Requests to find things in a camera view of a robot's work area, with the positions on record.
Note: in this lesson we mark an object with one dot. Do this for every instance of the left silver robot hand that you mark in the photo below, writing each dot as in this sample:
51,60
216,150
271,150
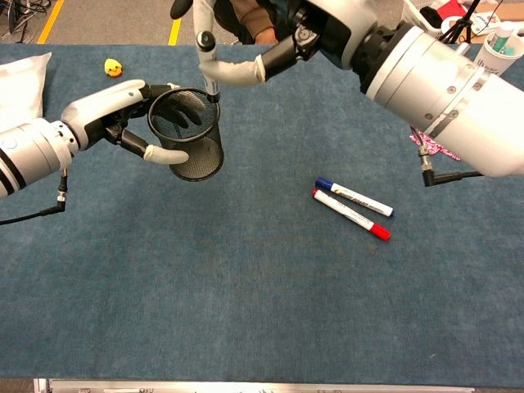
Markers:
102,106

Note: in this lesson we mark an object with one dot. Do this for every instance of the black cylindrical pen cup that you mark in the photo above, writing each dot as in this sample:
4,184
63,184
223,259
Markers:
200,159

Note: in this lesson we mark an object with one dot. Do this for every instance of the black tripod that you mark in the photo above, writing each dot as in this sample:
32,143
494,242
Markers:
460,22

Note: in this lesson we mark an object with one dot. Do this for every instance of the red cloth item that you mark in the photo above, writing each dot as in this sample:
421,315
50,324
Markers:
448,7

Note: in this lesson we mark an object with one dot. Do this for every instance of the aluminium table edge rail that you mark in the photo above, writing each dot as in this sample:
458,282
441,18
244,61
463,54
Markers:
245,385

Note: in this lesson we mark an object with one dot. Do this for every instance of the white paper cup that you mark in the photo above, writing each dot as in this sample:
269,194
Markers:
501,61

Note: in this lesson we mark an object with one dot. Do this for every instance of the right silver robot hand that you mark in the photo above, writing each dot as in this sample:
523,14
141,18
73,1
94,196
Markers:
335,24

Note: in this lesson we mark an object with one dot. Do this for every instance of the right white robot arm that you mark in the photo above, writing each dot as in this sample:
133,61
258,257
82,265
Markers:
442,94

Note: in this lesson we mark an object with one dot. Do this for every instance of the yellow rubber duck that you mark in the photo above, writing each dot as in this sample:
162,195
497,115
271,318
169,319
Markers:
113,69

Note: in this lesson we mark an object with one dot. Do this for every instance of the person in dark clothes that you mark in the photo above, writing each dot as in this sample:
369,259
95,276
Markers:
262,24

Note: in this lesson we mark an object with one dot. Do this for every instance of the white plastic basket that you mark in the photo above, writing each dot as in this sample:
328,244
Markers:
413,10

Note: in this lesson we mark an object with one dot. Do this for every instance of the pink patterned paper sheet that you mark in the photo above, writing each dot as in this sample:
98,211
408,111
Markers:
425,143

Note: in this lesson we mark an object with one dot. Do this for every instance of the red-capped whiteboard marker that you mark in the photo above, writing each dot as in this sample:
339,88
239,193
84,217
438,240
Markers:
352,215

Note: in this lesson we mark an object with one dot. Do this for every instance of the white green bottle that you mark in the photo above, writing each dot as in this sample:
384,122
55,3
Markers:
501,34

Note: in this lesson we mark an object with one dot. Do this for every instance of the white pillow bag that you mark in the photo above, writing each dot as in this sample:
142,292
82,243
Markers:
16,90

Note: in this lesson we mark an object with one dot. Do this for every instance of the blue felt table cloth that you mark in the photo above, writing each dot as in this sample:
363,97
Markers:
262,286

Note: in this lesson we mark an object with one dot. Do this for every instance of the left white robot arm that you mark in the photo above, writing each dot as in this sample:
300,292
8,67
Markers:
28,151

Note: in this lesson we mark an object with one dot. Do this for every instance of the blue-capped whiteboard marker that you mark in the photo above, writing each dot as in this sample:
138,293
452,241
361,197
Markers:
360,200

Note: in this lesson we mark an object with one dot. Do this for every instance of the black-capped whiteboard marker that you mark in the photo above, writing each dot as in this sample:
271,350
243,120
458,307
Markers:
211,87

